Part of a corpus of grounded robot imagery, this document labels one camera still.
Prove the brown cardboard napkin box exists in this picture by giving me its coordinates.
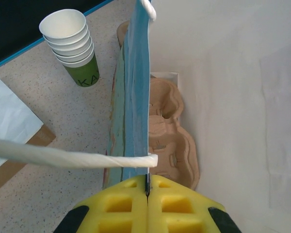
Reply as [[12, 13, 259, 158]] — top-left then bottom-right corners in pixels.
[[0, 125, 56, 197]]

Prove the white paper napkin stack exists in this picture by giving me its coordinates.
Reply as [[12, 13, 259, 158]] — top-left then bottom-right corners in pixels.
[[0, 75, 44, 174]]

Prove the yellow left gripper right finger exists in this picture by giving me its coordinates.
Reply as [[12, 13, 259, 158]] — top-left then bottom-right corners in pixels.
[[146, 174, 243, 233]]

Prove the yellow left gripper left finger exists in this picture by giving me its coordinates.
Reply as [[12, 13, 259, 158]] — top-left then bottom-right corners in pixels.
[[53, 174, 148, 233]]

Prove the illustrated paper carry bag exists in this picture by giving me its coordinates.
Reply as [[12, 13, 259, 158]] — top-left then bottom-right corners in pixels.
[[0, 0, 291, 233]]

